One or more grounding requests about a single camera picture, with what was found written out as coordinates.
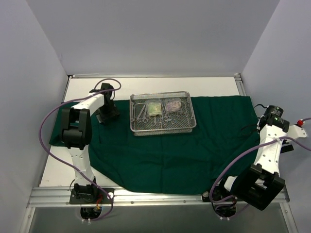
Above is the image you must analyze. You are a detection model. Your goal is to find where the steel haemostat clamp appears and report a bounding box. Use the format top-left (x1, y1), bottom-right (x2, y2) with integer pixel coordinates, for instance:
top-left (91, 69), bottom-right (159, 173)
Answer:
top-left (169, 102), bottom-right (188, 118)

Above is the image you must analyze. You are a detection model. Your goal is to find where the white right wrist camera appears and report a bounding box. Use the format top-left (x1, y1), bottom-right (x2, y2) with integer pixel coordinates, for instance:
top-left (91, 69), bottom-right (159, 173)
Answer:
top-left (287, 120), bottom-right (308, 139)

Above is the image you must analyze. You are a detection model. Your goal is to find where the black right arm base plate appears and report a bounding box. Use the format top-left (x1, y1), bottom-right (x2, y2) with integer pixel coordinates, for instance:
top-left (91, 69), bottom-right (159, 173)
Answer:
top-left (201, 186), bottom-right (237, 203)

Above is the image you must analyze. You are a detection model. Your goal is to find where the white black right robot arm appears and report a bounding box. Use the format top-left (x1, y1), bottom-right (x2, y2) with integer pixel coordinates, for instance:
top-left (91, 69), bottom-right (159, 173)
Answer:
top-left (216, 115), bottom-right (290, 210)

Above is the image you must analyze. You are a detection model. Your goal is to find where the green sealed packet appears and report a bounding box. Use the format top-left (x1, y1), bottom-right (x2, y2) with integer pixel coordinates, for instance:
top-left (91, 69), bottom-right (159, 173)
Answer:
top-left (146, 100), bottom-right (162, 117)

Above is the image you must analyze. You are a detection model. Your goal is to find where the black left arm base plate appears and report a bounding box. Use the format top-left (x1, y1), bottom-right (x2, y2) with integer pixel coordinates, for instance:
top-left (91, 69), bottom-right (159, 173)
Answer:
top-left (69, 188), bottom-right (115, 205)

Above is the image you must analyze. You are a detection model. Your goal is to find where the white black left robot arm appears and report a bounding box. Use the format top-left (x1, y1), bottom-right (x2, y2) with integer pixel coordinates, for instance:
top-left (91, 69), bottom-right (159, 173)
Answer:
top-left (60, 85), bottom-right (120, 203)

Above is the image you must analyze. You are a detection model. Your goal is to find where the aluminium frame rail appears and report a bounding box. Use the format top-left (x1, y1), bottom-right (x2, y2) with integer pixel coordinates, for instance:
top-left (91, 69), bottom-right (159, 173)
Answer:
top-left (26, 183), bottom-right (290, 208)

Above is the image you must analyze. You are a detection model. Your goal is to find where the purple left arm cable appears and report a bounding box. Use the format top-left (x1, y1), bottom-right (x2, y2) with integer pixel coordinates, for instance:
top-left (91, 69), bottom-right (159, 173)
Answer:
top-left (40, 78), bottom-right (122, 222)

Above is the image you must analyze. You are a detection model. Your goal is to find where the green surgical drape cloth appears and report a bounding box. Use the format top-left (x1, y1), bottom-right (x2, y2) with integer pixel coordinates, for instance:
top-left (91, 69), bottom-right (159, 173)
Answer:
top-left (48, 95), bottom-right (262, 195)

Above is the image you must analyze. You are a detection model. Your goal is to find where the purple sealed packet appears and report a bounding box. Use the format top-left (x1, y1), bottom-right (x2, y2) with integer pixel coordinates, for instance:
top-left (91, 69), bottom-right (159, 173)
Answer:
top-left (165, 98), bottom-right (182, 113)

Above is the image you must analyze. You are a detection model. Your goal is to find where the steel mesh instrument tray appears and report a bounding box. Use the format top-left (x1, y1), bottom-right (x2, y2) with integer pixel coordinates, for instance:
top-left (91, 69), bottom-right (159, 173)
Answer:
top-left (129, 91), bottom-right (197, 136)

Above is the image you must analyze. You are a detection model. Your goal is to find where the steel forceps clamp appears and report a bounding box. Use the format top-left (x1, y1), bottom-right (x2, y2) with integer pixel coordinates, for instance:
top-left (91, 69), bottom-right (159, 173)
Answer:
top-left (151, 116), bottom-right (176, 126)

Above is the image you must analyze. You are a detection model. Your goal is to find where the back aluminium rail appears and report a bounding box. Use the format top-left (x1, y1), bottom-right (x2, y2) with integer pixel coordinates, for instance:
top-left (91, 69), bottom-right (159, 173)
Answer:
top-left (69, 73), bottom-right (242, 79)

